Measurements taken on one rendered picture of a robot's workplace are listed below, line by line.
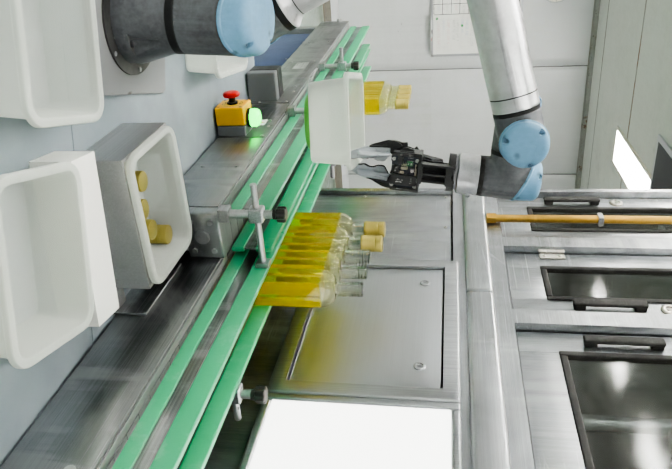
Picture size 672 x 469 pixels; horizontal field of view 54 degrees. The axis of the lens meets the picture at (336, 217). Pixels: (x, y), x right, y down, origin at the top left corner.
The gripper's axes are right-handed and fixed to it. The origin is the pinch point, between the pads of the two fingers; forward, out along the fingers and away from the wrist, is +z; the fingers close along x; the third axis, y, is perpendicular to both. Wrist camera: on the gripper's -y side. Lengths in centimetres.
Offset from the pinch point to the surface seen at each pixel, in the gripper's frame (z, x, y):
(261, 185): 18.0, 7.9, -2.9
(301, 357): 4.3, 36.7, 12.3
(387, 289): -9.4, 29.7, -11.3
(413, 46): 20, -24, -592
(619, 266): -62, 23, -31
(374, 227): -5.2, 15.8, -10.5
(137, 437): 18, 30, 53
